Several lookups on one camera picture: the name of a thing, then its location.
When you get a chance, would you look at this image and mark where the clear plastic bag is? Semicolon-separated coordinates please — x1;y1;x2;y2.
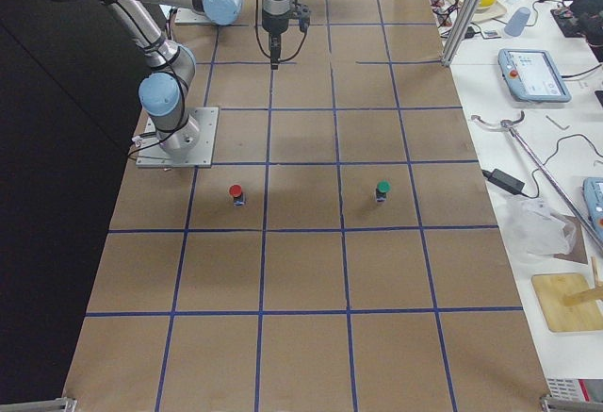
503;196;577;255

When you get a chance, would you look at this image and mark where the black power adapter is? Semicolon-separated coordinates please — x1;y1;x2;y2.
481;169;525;195

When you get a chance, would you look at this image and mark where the metal grabber stick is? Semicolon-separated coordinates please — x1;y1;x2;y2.
470;110;602;251

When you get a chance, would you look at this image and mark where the beige tray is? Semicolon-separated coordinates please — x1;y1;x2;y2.
447;0;507;23

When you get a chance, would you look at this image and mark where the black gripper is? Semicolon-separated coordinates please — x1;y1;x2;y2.
262;15;288;71

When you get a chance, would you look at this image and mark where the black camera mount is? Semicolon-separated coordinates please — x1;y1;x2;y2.
290;0;311;35

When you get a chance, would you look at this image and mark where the aluminium frame post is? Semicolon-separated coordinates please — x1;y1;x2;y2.
441;0;481;67

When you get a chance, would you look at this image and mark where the blue plastic cup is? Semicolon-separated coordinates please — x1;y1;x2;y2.
503;7;531;38

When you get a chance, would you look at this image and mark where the wooden board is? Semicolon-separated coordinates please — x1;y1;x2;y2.
531;273;602;333

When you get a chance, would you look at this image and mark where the blue teach pendant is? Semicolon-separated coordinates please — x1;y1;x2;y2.
497;49;572;103

